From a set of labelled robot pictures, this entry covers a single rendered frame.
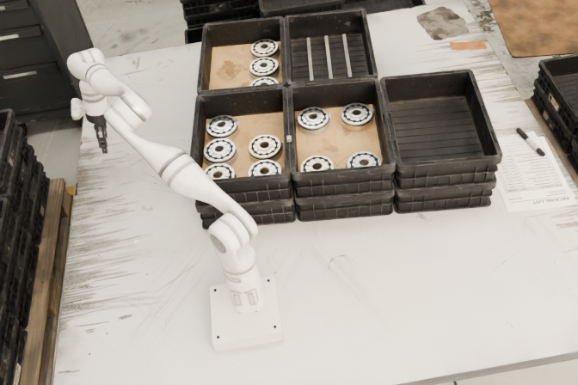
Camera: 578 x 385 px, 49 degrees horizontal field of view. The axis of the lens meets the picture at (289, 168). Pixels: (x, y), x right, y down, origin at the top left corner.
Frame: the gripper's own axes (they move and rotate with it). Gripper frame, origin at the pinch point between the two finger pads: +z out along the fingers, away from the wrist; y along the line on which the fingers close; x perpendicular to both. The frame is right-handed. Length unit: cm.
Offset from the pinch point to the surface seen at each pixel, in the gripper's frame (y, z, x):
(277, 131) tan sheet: -12, -4, -55
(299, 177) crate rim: -42, -12, -54
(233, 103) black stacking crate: -0.1, -8.9, -43.2
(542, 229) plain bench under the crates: -66, 2, -122
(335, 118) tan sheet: -13, -7, -75
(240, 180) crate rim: -38, -11, -38
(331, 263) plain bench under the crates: -58, 10, -60
